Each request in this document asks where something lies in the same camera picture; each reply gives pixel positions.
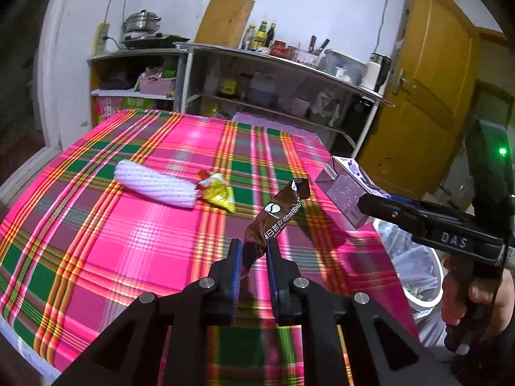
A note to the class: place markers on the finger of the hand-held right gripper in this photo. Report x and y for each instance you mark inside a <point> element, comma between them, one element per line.
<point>404,201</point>
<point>386,213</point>

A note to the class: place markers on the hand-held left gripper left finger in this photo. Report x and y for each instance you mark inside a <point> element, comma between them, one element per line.
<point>235,271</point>

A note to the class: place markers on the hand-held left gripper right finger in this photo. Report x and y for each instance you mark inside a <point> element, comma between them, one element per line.
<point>273,273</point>

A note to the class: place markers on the purple milk carton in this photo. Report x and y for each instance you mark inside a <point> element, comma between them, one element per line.
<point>346,189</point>

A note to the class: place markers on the brown snack wrapper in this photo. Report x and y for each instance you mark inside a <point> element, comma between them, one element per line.
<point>277,209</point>

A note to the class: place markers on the white round trash bin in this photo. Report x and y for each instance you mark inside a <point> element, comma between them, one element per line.
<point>422,306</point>

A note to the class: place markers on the person's right forearm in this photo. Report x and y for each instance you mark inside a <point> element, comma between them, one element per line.
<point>491,358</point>

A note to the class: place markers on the person's right hand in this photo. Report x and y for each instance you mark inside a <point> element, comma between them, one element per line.
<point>489,301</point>

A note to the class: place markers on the clear plastic bin liner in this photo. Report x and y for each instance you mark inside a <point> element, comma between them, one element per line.
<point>414,265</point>

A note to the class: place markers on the yellow snack wrapper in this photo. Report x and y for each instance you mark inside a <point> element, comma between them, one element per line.
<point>219,196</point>

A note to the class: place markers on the person's grey trouser leg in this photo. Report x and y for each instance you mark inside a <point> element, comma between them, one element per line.
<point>432,335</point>

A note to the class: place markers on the yellow wooden door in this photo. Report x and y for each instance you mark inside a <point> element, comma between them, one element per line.
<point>426,88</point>

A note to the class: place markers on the pink plaid tablecloth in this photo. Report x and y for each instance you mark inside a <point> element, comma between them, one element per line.
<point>120,249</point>

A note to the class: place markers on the white foam net sleeve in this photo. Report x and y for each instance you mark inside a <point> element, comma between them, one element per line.
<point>157,185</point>

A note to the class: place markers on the bundle of plastic bags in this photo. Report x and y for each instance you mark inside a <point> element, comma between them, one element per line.
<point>325,106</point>

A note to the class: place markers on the white and black kettle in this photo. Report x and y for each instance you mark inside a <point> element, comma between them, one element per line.
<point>373,72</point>

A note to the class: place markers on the white plastic tub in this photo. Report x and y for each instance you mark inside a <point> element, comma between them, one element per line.
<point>295,107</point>

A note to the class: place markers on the white cup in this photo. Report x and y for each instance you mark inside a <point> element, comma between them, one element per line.
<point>341,73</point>

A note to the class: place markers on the clear plastic container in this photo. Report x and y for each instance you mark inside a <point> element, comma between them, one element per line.
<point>354,66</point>

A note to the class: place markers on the grey plastic canister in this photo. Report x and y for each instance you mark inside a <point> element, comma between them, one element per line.
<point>261,89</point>

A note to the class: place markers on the cooking oil bottle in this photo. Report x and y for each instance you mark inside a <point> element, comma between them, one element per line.
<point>227,84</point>

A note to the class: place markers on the metal shelf unit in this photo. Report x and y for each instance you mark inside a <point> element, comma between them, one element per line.
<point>281,57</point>

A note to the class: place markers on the red jar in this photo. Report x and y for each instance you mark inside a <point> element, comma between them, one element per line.
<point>277,49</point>

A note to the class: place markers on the colourful printed carton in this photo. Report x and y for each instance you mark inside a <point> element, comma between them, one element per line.
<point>120,108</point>

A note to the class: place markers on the pink plastic basket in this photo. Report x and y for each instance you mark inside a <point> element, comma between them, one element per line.
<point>157,85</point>

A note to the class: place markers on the dark sauce bottle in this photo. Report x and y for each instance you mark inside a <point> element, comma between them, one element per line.
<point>271,36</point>

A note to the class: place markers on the yellow label sauce bottle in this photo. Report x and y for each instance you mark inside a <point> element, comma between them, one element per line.
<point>260,37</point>

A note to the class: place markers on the clear glass bottle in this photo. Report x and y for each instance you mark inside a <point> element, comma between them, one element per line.
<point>248,40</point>

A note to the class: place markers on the white open shelf cabinet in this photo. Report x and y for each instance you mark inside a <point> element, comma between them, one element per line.
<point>132,53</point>

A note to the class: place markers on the black induction cooker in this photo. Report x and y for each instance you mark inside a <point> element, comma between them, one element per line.
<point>153,41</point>

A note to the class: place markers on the wooden cutting board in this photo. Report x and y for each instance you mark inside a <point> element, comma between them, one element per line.
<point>223,22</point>

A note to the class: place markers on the steel steamer pot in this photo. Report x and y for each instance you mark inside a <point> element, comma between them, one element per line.
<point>141,24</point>

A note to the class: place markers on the yellow power strip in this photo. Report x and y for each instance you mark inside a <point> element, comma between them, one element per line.
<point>99,39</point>

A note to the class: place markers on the yellow door frame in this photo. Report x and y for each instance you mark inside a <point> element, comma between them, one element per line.
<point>493,34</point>

